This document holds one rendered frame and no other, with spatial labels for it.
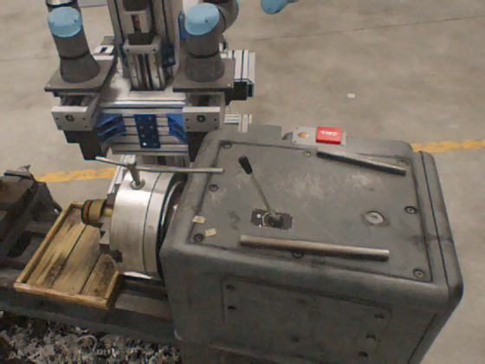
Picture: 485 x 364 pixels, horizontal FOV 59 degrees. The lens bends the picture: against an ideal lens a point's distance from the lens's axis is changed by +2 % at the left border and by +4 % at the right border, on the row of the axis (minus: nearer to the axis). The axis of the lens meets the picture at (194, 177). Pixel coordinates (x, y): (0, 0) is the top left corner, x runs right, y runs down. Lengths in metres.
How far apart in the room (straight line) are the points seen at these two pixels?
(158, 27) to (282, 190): 0.96
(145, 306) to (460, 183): 2.31
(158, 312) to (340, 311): 0.53
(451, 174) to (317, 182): 2.18
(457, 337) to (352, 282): 1.56
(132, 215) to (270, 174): 0.35
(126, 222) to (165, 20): 0.94
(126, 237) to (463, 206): 2.29
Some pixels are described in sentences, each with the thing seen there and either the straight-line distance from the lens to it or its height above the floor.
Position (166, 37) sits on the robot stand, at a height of 1.23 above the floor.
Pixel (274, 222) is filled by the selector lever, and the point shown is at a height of 1.26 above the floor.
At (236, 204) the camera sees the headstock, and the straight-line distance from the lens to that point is 0.96.
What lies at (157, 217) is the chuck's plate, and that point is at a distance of 1.01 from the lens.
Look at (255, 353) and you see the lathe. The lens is 1.20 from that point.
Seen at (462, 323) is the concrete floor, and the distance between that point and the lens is 2.46.
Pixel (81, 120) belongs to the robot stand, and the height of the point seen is 1.07.
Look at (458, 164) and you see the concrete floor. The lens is 3.25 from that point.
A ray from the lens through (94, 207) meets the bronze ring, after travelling 1.21.
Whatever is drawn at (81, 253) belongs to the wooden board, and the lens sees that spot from 1.42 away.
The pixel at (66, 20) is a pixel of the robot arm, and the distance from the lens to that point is 1.64.
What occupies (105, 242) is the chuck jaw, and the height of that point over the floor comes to 1.12.
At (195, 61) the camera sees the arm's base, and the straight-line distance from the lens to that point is 1.56.
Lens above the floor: 1.96
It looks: 43 degrees down
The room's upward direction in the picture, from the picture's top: 6 degrees counter-clockwise
